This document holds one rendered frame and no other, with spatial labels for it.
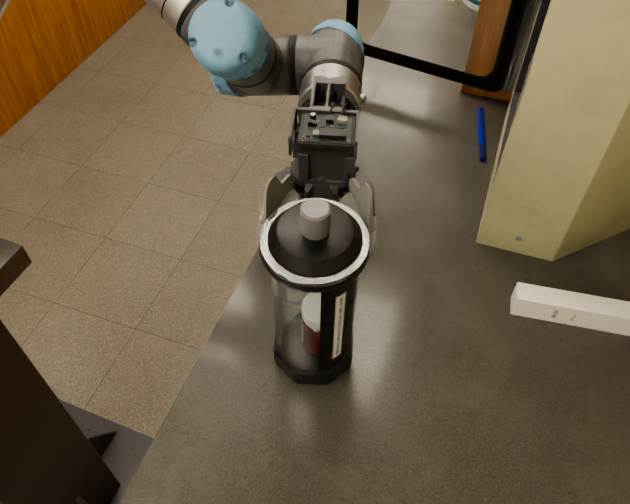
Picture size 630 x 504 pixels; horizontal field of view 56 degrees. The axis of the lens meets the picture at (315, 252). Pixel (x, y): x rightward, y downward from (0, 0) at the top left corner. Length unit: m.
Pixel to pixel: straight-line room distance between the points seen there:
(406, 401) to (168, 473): 0.29
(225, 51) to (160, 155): 1.92
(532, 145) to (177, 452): 0.55
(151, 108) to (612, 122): 2.29
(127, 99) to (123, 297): 1.12
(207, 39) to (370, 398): 0.44
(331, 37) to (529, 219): 0.36
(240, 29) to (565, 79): 0.35
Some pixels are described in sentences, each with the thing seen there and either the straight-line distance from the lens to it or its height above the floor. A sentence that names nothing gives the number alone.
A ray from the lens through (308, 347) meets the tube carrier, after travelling 0.66.
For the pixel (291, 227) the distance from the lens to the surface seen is 0.56.
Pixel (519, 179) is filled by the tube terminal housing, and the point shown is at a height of 1.08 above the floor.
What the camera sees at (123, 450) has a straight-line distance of 1.78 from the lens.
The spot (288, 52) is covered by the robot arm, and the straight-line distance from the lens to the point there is 0.77.
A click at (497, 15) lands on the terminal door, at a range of 1.05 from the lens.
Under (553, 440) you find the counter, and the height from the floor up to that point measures 0.94.
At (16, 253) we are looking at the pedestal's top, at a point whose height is 0.94.
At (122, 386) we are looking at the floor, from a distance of 1.89.
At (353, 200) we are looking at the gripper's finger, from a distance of 0.62.
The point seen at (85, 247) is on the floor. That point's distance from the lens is 2.26.
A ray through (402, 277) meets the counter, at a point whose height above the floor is 0.94.
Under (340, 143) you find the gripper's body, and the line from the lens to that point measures 0.60.
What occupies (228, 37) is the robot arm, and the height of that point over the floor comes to 1.28.
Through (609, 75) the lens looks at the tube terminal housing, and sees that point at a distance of 0.72.
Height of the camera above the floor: 1.60
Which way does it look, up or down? 50 degrees down
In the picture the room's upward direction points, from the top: straight up
